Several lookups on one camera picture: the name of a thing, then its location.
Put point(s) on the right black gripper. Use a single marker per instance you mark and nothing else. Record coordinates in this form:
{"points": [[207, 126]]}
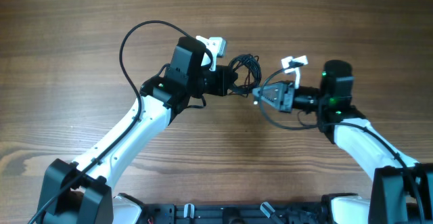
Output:
{"points": [[288, 96]]}

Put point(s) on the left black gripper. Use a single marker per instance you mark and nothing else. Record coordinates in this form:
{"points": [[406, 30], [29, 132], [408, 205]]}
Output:
{"points": [[225, 82]]}

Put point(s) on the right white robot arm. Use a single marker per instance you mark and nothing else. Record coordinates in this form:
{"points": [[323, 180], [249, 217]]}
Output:
{"points": [[402, 186]]}

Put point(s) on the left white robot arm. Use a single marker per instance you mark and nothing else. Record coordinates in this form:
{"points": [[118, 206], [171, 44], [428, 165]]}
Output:
{"points": [[82, 191]]}

